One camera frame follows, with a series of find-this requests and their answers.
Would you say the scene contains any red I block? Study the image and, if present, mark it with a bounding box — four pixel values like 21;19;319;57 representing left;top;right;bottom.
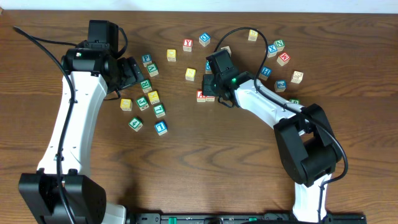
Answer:
205;96;215;102

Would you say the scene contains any red A block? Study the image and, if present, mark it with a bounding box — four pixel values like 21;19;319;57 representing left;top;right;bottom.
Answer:
197;90;206;103

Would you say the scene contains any blue 2 block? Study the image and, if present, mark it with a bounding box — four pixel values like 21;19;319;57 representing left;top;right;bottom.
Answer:
274;80;287;92

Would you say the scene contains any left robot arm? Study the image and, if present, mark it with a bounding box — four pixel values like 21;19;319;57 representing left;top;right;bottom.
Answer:
18;48;144;223

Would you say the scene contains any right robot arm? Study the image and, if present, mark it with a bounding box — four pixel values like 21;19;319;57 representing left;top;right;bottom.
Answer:
202;72;347;223

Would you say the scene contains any blue D block middle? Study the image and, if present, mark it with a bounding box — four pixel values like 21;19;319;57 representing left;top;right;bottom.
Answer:
205;62;212;74

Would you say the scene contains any blue d block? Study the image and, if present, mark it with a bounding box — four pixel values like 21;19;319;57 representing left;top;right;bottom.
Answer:
198;32;211;47
205;62;212;74

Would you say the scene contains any yellow S block middle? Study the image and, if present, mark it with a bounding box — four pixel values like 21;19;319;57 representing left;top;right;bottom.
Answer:
185;68;196;82

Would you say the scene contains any yellow s block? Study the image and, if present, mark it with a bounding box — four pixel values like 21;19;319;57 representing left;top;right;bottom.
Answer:
185;68;196;82
248;29;258;42

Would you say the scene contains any green R block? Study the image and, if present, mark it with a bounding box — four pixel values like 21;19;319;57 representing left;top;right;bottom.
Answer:
141;79;152;93

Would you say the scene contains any blue P block left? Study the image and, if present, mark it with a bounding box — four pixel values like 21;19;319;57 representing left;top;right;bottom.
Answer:
141;54;153;67

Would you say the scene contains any green V block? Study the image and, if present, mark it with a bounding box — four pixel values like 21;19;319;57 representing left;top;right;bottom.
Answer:
147;63;159;77

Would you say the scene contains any yellow G block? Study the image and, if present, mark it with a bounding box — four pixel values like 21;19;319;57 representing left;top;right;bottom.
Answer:
120;98;132;111

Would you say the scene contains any green J block left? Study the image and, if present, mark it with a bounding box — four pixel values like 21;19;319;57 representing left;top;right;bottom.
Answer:
136;96;149;111

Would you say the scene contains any green j block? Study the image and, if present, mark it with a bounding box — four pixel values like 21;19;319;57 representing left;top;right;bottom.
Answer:
289;98;300;105
136;96;149;111

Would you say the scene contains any plain picture block centre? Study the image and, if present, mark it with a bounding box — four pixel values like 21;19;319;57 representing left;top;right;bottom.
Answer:
220;46;231;56

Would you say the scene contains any red Y block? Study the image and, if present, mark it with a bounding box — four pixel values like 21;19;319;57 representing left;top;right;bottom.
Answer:
183;39;193;52

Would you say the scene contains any blue D block top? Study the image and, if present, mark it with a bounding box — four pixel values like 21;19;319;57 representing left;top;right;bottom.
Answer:
198;32;211;47

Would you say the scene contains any green 4 block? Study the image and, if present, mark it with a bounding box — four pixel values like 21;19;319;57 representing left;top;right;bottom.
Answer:
128;116;143;132

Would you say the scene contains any green L block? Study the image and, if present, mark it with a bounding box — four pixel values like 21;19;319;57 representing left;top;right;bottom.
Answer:
153;104;165;118

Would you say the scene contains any blue H block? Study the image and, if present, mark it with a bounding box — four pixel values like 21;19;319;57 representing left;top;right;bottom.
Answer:
259;66;272;81

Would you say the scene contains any yellow S block top right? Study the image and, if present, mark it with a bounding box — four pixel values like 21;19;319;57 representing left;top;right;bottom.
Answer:
248;29;258;42

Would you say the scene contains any blue T block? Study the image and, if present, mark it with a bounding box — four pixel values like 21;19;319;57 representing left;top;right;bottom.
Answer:
154;121;168;136

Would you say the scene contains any blue X block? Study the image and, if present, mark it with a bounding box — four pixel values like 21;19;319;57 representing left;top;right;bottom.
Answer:
267;44;278;58

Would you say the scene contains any red M block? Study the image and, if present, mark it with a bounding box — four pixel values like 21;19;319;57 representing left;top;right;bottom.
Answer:
277;52;290;67

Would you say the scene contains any green N block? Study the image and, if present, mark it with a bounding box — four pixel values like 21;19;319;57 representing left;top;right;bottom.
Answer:
274;39;285;52

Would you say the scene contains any green J block right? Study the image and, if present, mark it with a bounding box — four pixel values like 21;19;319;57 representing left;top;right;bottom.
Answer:
289;98;300;105

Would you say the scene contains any plain block right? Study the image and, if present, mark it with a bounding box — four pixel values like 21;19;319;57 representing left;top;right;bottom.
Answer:
290;71;303;84

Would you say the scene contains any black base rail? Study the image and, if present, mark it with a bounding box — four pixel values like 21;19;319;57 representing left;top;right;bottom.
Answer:
126;212;368;224

